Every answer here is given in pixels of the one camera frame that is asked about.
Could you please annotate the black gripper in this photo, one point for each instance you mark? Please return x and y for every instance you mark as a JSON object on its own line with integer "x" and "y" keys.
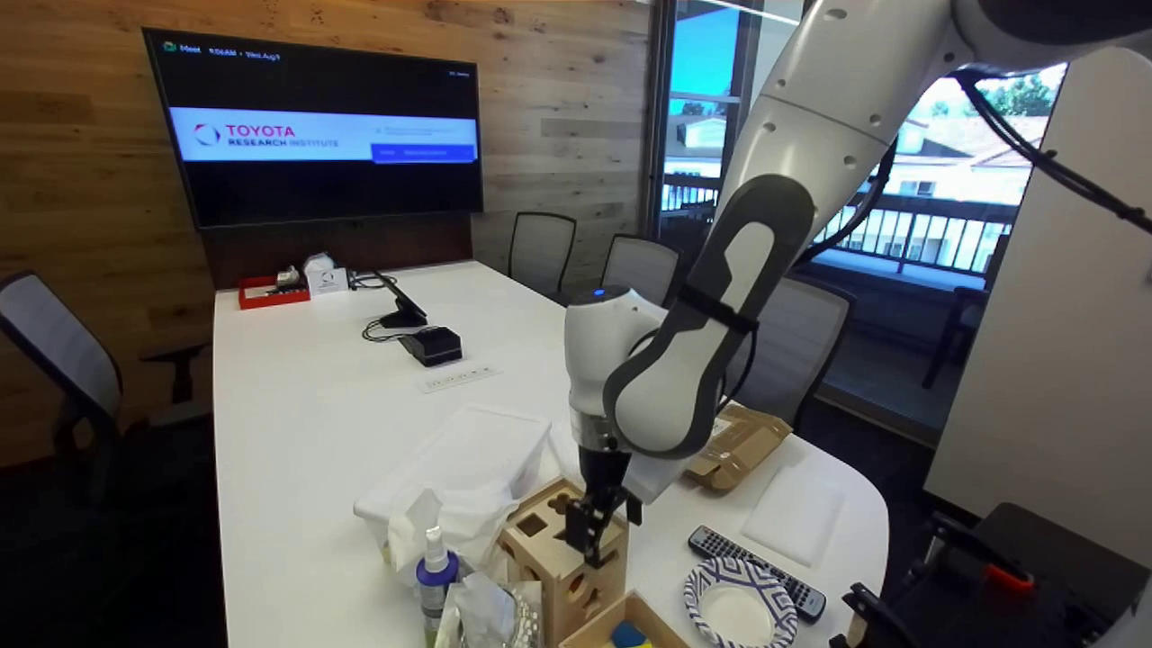
{"x": 602, "y": 496}

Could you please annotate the wooden shape sorter box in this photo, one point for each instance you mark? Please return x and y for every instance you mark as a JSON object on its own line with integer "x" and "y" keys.
{"x": 569, "y": 590}

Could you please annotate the wooden drawer tray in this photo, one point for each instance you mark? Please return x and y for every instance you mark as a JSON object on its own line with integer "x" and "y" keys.
{"x": 623, "y": 626}

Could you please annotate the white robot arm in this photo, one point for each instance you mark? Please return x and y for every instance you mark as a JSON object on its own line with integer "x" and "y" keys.
{"x": 644, "y": 378}

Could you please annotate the clear plastic bag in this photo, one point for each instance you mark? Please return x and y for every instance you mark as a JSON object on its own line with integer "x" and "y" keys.
{"x": 483, "y": 614}

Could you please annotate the spray bottle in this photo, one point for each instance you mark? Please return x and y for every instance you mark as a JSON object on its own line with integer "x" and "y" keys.
{"x": 438, "y": 568}

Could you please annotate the blue white patterned bowl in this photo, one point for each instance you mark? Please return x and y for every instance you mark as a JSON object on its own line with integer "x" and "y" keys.
{"x": 734, "y": 603}

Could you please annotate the flat cardboard box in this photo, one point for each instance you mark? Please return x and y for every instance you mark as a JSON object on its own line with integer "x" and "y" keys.
{"x": 738, "y": 444}

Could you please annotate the white paper sheet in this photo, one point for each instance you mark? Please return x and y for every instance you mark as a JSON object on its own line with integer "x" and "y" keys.
{"x": 799, "y": 510}

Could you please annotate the small black box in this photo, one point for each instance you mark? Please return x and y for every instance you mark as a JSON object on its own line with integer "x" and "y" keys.
{"x": 433, "y": 347}

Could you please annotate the office chair right middle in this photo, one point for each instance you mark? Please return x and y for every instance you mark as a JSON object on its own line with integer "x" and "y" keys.
{"x": 638, "y": 266}

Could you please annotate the office chair right far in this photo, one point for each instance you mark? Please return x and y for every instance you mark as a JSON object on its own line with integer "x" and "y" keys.
{"x": 542, "y": 249}

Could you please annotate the white tissue box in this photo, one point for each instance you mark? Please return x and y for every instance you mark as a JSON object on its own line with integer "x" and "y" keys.
{"x": 325, "y": 275}

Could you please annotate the red tray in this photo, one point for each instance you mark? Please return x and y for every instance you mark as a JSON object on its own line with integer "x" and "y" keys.
{"x": 258, "y": 293}

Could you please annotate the black orange clamp stand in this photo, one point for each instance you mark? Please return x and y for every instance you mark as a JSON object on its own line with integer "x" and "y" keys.
{"x": 1007, "y": 582}

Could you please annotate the grey mesh office chair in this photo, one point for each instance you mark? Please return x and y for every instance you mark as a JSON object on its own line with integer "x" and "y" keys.
{"x": 113, "y": 461}

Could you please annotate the wall mounted tv screen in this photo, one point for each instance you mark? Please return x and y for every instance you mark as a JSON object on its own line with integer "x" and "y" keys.
{"x": 302, "y": 136}

